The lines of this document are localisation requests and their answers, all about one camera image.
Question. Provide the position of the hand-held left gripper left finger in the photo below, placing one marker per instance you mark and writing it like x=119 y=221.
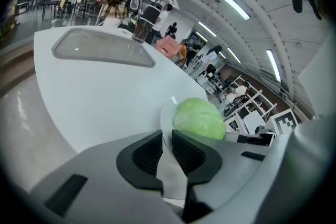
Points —
x=105 y=178

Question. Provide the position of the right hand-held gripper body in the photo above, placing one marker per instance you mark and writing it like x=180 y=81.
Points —
x=283 y=122

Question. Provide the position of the white round plate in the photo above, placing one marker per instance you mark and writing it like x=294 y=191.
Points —
x=166 y=118

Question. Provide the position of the black blender jar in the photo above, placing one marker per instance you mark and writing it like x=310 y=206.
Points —
x=143 y=29

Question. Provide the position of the wooden bench step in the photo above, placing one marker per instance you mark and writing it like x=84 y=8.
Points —
x=15 y=60

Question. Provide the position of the white square table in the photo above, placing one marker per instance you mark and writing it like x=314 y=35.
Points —
x=92 y=91

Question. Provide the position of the long ceiling light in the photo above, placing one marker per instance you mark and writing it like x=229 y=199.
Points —
x=228 y=0
x=207 y=29
x=234 y=55
x=273 y=65

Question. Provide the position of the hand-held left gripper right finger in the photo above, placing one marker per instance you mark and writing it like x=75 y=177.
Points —
x=231 y=170

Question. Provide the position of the white box appliance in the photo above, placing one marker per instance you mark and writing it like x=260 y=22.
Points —
x=253 y=120

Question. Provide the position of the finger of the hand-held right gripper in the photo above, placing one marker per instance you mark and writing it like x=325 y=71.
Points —
x=232 y=136

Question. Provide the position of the wooden chair with orange cushion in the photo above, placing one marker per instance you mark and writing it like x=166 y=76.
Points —
x=183 y=51

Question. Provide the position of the green cabbage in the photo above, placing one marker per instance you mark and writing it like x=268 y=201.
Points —
x=199 y=118

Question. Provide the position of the person's white shirt torso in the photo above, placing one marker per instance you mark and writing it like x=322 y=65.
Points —
x=320 y=86

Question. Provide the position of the grey rectangular tray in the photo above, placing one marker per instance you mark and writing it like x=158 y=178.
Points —
x=99 y=46

